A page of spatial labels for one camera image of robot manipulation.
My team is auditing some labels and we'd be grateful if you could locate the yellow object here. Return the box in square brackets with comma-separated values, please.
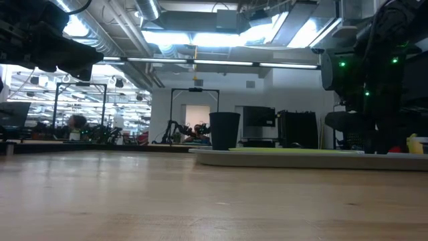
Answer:
[405, 133, 425, 155]

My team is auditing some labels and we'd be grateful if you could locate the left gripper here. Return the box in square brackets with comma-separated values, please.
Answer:
[0, 0, 104, 82]

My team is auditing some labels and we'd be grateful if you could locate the person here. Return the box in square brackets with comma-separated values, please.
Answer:
[68, 114, 88, 142]

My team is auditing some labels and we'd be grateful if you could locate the silver ventilation duct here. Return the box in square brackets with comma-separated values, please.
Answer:
[49, 0, 158, 91]

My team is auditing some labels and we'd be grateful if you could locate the black cabinet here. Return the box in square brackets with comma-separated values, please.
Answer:
[276, 109, 319, 149]

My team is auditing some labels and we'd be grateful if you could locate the grey ceiling unit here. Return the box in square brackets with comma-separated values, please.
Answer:
[215, 9, 239, 33]

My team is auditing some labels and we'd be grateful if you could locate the black wall screen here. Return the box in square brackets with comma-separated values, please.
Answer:
[242, 106, 276, 128]

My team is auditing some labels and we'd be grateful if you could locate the black frame stand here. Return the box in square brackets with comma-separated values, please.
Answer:
[51, 82, 108, 143]
[169, 87, 221, 145]

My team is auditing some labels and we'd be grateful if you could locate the black computer monitor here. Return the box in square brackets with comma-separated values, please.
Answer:
[0, 101, 32, 131]

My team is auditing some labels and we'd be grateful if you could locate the grey plastic tray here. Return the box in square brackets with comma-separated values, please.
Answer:
[188, 147, 428, 172]

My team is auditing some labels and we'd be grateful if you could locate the overhead LED light bar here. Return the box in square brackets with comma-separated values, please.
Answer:
[100, 56, 321, 70]

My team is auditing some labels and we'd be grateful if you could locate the lime green plate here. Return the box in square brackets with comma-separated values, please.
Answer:
[228, 146, 365, 155]

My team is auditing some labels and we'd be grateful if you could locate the black cup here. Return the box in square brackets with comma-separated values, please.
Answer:
[209, 111, 241, 151]

